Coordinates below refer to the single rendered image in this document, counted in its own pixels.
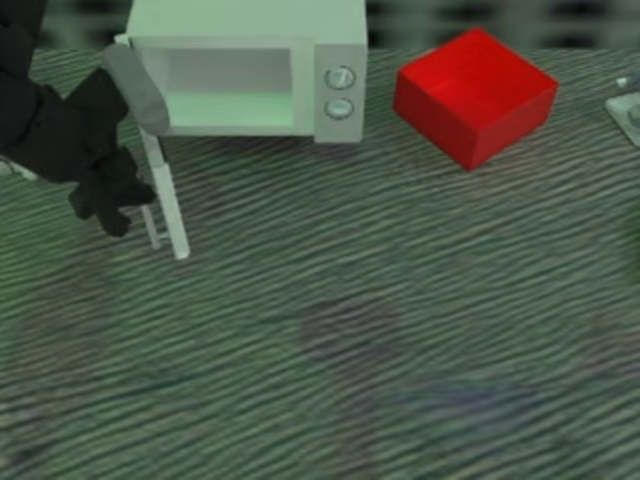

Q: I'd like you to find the red cube block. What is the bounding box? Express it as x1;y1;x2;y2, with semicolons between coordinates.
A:
392;26;560;173

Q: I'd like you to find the grey flat metal object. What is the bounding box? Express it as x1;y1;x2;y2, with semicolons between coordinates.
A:
604;91;640;145

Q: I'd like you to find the white microwave oven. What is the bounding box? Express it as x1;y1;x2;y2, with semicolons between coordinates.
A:
124;0;370;147

